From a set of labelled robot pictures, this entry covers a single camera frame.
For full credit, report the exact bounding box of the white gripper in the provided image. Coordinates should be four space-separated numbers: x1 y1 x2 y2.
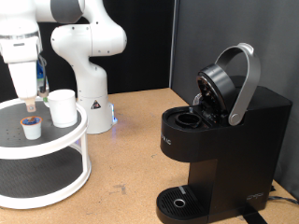
7 60 50 113

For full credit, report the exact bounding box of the white mug green taped handle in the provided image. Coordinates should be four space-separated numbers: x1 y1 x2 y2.
42 89 78 129

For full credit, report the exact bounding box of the white coffee pod orange lid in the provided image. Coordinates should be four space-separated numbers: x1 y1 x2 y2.
20 116 44 141

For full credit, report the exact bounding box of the silver handle brewer lid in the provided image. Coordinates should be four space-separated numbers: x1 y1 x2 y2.
195 42 262 127

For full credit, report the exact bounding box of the black Keurig coffee machine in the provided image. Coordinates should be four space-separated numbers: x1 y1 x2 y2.
155 75 293 224

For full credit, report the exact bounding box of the white two-tier turntable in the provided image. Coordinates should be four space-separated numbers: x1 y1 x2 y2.
0 95 93 210

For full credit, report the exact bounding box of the black slotted drip tray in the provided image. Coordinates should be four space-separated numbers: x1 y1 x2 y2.
155 185 216 224

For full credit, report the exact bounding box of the grey backdrop curtain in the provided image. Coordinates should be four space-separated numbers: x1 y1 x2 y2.
169 0 299 200

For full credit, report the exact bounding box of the black tape strip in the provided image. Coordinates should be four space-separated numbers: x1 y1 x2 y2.
237 205 269 224

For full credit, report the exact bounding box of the wrist camera blue mount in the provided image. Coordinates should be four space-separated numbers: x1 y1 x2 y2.
36 57 49 91

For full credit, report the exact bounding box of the black power cable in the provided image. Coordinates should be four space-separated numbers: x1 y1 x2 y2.
266 195 299 206

